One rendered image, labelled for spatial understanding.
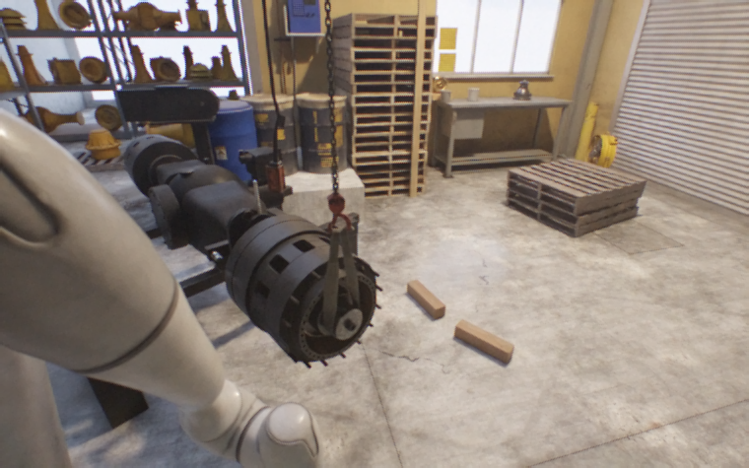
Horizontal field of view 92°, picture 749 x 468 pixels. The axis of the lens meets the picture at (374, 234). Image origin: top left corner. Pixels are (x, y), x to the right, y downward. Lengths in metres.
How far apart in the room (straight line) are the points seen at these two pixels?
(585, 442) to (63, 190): 2.47
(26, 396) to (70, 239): 0.26
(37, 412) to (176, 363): 0.19
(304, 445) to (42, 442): 0.33
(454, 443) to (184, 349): 2.01
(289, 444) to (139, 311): 0.41
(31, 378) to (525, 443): 2.20
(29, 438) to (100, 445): 2.12
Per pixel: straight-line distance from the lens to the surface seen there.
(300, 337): 1.53
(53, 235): 0.27
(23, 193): 0.27
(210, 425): 0.74
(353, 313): 1.55
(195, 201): 2.44
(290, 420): 0.68
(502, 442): 2.36
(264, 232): 1.77
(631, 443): 2.64
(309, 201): 4.17
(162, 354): 0.35
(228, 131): 4.07
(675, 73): 6.86
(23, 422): 0.52
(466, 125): 6.02
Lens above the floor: 1.89
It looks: 27 degrees down
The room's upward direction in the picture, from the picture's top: straight up
